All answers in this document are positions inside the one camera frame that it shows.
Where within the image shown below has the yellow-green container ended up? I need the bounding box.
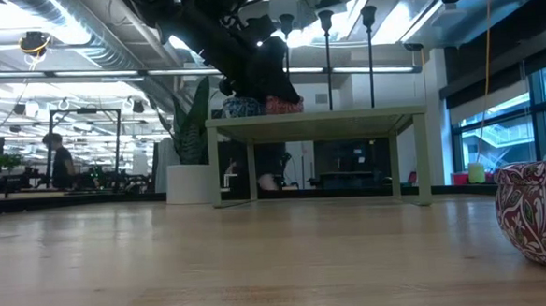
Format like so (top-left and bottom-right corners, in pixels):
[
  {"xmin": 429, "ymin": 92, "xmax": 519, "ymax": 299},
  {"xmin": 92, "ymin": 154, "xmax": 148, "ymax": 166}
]
[{"xmin": 467, "ymin": 161, "xmax": 487, "ymax": 185}]

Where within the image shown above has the pink patterned tin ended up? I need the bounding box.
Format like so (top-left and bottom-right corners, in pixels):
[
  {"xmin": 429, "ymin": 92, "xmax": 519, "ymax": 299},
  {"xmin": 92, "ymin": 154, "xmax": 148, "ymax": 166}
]
[{"xmin": 264, "ymin": 95, "xmax": 306, "ymax": 117}]

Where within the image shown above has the black metal station frame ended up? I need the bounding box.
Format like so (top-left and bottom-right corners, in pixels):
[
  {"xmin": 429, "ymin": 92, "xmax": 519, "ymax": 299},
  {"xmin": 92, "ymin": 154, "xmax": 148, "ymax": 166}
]
[{"xmin": 43, "ymin": 106, "xmax": 125, "ymax": 178}]

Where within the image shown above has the blue patterned tin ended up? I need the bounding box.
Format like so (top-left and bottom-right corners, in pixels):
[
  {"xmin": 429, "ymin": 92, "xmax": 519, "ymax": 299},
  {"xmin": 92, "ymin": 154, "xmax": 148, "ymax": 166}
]
[{"xmin": 221, "ymin": 95, "xmax": 267, "ymax": 119}]

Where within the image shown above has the black yellow cable reel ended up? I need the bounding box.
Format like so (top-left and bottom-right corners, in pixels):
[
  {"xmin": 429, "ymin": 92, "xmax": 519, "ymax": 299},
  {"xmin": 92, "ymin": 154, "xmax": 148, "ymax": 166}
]
[{"xmin": 17, "ymin": 29, "xmax": 53, "ymax": 58}]

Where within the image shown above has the person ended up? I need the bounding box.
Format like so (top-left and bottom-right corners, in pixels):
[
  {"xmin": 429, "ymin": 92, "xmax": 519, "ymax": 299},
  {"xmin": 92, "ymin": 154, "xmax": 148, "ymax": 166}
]
[{"xmin": 41, "ymin": 131, "xmax": 78, "ymax": 190}]

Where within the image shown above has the small green potted plant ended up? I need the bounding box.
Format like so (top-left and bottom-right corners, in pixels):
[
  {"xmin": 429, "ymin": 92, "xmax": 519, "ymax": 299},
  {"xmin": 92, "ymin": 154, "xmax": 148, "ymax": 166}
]
[{"xmin": 0, "ymin": 151, "xmax": 25, "ymax": 171}]

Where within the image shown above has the maroon patterned tin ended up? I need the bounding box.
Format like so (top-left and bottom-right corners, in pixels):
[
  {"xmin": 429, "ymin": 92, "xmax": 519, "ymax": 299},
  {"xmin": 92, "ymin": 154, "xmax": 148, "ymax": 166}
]
[{"xmin": 492, "ymin": 159, "xmax": 546, "ymax": 278}]

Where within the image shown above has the green perforated metal shelf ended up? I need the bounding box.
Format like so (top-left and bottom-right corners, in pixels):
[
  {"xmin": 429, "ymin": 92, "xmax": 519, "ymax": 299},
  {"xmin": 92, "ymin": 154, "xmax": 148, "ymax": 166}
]
[{"xmin": 204, "ymin": 106, "xmax": 433, "ymax": 218}]

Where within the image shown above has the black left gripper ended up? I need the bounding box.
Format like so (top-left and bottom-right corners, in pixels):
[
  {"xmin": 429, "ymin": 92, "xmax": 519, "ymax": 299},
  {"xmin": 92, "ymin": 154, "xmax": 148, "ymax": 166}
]
[{"xmin": 171, "ymin": 1, "xmax": 302, "ymax": 110}]

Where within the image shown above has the white plant pot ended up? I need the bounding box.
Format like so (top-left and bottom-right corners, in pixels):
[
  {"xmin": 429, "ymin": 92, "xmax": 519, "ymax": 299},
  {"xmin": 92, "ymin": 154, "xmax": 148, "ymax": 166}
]
[{"xmin": 164, "ymin": 163, "xmax": 216, "ymax": 207}]

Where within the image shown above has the green snake plant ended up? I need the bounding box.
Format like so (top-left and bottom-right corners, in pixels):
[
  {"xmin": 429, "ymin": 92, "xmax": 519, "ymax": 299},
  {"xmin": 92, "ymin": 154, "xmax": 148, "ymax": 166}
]
[{"xmin": 154, "ymin": 76, "xmax": 217, "ymax": 168}]

